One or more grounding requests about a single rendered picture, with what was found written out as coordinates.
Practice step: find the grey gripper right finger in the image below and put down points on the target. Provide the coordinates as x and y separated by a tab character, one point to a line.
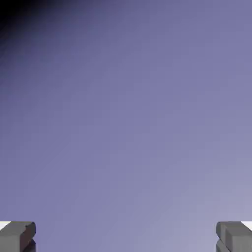
236	238

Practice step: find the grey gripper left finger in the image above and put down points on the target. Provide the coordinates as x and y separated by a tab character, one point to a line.
13	236

